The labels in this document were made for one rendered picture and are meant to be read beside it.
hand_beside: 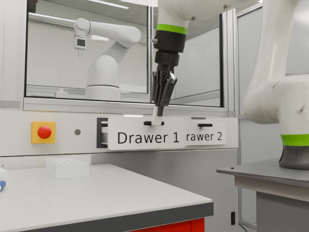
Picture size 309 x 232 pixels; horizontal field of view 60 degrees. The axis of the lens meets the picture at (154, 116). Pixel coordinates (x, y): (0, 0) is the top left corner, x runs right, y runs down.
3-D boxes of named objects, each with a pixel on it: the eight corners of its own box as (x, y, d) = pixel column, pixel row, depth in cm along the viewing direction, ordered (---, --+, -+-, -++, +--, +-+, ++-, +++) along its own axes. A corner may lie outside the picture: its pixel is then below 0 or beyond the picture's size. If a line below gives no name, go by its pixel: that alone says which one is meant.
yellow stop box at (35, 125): (55, 143, 87) (56, 121, 87) (31, 143, 84) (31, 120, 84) (54, 142, 92) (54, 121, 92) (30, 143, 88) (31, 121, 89)
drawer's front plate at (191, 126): (226, 144, 124) (226, 120, 125) (173, 146, 111) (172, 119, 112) (223, 144, 126) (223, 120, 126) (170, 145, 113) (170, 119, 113)
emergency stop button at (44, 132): (51, 138, 84) (51, 125, 85) (37, 138, 83) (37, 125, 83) (50, 138, 87) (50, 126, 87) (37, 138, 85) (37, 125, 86)
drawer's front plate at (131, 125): (185, 147, 98) (185, 118, 99) (109, 150, 85) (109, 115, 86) (182, 147, 100) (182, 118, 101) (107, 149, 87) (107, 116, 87)
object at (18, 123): (238, 147, 130) (237, 117, 131) (-7, 156, 83) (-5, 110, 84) (151, 141, 214) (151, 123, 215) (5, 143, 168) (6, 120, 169)
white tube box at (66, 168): (88, 176, 70) (88, 161, 71) (55, 179, 66) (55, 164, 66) (75, 170, 81) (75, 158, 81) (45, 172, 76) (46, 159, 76)
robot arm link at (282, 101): (299, 141, 84) (294, 81, 85) (347, 142, 69) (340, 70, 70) (264, 144, 81) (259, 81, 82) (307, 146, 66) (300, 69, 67)
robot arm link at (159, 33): (194, 36, 79) (179, 34, 87) (159, 29, 74) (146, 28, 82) (190, 56, 81) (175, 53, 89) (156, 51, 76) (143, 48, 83)
